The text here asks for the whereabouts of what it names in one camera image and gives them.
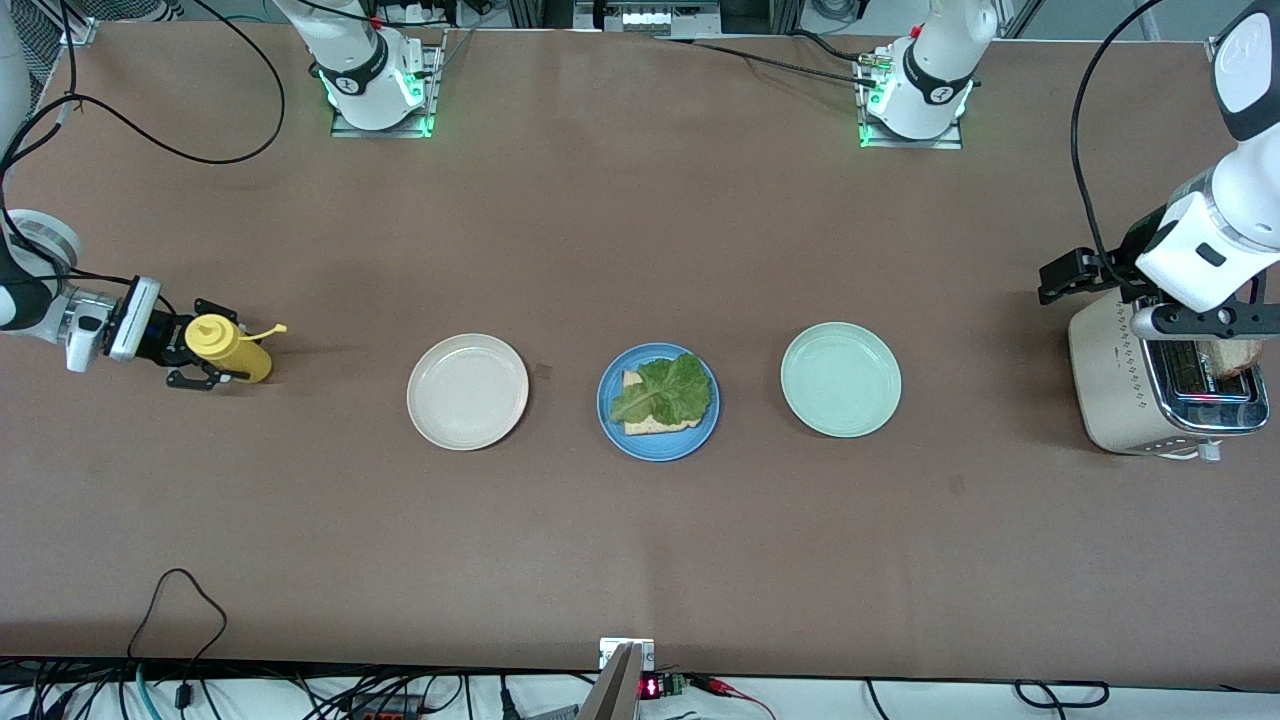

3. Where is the yellow mustard squeeze bottle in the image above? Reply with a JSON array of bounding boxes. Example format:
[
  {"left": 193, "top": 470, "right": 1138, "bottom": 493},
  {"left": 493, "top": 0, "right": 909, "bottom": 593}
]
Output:
[{"left": 184, "top": 312, "right": 289, "bottom": 385}]

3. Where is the round-topped bread slice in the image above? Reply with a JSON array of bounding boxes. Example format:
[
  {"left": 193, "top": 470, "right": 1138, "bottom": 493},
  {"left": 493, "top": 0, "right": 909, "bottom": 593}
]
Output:
[{"left": 1195, "top": 335, "right": 1264, "bottom": 380}]

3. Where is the green lettuce leaf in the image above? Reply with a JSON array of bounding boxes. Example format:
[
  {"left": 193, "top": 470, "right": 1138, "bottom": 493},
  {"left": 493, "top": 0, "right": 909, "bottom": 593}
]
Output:
[{"left": 609, "top": 352, "right": 714, "bottom": 425}]

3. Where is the square bread slice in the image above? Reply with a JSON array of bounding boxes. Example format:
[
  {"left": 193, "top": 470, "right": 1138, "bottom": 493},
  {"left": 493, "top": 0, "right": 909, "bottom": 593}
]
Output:
[{"left": 621, "top": 369, "right": 703, "bottom": 437}]

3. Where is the mint green round plate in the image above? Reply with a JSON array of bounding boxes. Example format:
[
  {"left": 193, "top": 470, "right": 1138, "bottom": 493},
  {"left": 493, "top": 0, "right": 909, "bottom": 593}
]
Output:
[{"left": 780, "top": 321, "right": 903, "bottom": 439}]

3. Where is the beige round plate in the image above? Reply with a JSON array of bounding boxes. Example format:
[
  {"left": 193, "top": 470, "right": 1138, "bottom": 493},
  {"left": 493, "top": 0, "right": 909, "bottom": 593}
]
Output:
[{"left": 406, "top": 333, "right": 530, "bottom": 452}]

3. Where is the blue round plate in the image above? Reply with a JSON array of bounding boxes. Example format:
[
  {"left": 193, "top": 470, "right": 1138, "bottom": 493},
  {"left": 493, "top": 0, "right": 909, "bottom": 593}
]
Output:
[{"left": 596, "top": 342, "right": 721, "bottom": 463}]

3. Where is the cream and chrome toaster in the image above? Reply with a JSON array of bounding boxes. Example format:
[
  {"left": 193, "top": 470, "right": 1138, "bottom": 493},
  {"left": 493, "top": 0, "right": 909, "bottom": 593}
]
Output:
[{"left": 1067, "top": 280, "right": 1271, "bottom": 459}]

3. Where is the checkered black white fabric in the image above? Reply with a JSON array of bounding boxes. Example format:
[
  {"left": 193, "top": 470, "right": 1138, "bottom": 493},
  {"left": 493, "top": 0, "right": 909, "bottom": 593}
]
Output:
[{"left": 25, "top": 0, "right": 186, "bottom": 111}]

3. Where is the grey equipment box with lights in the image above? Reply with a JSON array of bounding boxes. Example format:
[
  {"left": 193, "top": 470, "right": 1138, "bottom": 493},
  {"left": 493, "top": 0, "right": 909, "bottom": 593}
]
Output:
[{"left": 575, "top": 0, "right": 723, "bottom": 36}]

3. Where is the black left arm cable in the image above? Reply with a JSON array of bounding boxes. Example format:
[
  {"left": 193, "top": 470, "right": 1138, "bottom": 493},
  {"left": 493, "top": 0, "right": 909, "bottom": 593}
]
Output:
[{"left": 1070, "top": 0, "right": 1161, "bottom": 291}]

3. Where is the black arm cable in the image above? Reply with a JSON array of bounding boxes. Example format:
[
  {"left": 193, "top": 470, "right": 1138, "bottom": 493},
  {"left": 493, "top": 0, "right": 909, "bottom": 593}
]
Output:
[
  {"left": 1070, "top": 0, "right": 1161, "bottom": 291},
  {"left": 0, "top": 0, "right": 287, "bottom": 301}
]

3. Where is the thin black looped cable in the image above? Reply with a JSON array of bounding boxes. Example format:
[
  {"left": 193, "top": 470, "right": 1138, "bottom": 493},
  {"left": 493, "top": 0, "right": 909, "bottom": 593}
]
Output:
[{"left": 125, "top": 568, "right": 229, "bottom": 720}]

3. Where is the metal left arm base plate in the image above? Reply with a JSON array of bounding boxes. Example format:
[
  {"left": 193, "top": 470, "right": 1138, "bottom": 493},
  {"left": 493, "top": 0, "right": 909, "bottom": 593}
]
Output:
[{"left": 858, "top": 55, "right": 964, "bottom": 151}]

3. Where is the white toaster power cord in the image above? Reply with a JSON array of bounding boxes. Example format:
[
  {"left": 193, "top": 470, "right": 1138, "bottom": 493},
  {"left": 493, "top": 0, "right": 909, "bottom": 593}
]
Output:
[{"left": 1150, "top": 438, "right": 1224, "bottom": 464}]

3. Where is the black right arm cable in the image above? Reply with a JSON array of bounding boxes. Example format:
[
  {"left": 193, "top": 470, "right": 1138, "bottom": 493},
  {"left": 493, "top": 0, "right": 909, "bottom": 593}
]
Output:
[{"left": 0, "top": 0, "right": 287, "bottom": 301}]

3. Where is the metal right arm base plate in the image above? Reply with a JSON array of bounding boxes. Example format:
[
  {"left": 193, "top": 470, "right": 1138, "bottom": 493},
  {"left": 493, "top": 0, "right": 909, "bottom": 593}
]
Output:
[{"left": 330, "top": 40, "right": 434, "bottom": 139}]

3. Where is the black cable across table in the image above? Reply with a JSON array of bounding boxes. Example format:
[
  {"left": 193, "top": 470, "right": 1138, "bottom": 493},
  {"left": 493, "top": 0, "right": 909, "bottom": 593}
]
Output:
[{"left": 650, "top": 35, "right": 881, "bottom": 89}]

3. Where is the black coiled cable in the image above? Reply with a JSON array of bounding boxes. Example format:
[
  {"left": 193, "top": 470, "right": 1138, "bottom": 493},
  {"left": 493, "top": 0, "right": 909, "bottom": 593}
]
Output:
[{"left": 1015, "top": 680, "right": 1111, "bottom": 709}]

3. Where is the aluminium frame post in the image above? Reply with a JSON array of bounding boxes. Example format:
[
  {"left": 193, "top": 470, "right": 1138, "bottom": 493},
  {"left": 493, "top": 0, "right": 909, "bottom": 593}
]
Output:
[{"left": 505, "top": 0, "right": 573, "bottom": 31}]

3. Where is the grey metal camera bracket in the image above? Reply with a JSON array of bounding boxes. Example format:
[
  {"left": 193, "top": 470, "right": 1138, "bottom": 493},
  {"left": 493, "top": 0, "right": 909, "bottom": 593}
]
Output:
[{"left": 598, "top": 637, "right": 657, "bottom": 720}]

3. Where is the red wire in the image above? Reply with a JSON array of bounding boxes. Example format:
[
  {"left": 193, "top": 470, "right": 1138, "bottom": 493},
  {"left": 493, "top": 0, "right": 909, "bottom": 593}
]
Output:
[{"left": 690, "top": 675, "right": 776, "bottom": 720}]

